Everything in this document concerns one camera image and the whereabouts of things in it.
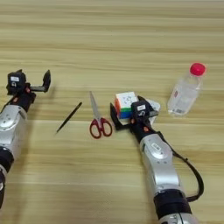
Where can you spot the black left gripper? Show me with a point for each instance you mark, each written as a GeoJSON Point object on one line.
{"type": "Point", "coordinates": [23, 99]}

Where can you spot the black pen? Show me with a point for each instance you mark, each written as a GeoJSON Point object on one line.
{"type": "Point", "coordinates": [69, 117]}

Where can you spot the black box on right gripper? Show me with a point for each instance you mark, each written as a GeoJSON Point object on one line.
{"type": "Point", "coordinates": [141, 109]}

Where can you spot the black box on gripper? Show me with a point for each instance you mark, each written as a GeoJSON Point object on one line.
{"type": "Point", "coordinates": [16, 83]}
{"type": "Point", "coordinates": [141, 109]}

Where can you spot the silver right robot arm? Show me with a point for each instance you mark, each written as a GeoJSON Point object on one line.
{"type": "Point", "coordinates": [160, 163]}

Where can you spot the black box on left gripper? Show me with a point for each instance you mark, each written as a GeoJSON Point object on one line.
{"type": "Point", "coordinates": [16, 83]}

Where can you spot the multicoloured puzzle cube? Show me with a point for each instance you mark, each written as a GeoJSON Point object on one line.
{"type": "Point", "coordinates": [125, 100]}

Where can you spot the clear bottle with red cap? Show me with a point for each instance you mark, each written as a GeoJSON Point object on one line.
{"type": "Point", "coordinates": [185, 93]}

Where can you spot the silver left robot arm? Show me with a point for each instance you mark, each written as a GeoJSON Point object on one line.
{"type": "Point", "coordinates": [11, 128]}

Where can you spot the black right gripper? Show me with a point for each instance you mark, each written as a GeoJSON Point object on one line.
{"type": "Point", "coordinates": [143, 128]}

